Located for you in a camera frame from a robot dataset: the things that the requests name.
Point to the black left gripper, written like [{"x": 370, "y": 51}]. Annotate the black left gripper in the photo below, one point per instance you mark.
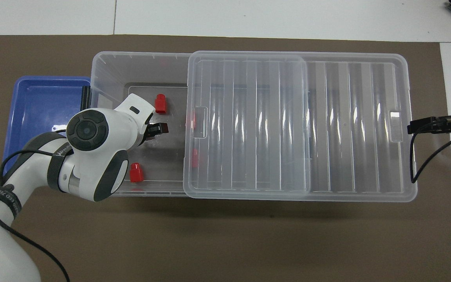
[{"x": 146, "y": 133}]

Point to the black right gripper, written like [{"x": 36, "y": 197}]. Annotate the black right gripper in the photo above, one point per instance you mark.
[{"x": 444, "y": 125}]

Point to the clear ribbed box lid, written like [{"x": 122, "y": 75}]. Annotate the clear ribbed box lid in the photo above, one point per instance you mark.
[{"x": 347, "y": 125}]

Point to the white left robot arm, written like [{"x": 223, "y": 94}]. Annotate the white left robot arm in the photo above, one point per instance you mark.
[{"x": 96, "y": 156}]

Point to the clear plastic storage box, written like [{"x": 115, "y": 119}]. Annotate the clear plastic storage box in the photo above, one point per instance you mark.
[{"x": 139, "y": 70}]

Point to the blue plastic tray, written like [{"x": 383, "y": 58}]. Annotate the blue plastic tray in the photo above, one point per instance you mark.
[{"x": 37, "y": 105}]

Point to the brown table mat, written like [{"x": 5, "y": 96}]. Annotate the brown table mat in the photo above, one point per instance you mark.
[{"x": 225, "y": 243}]

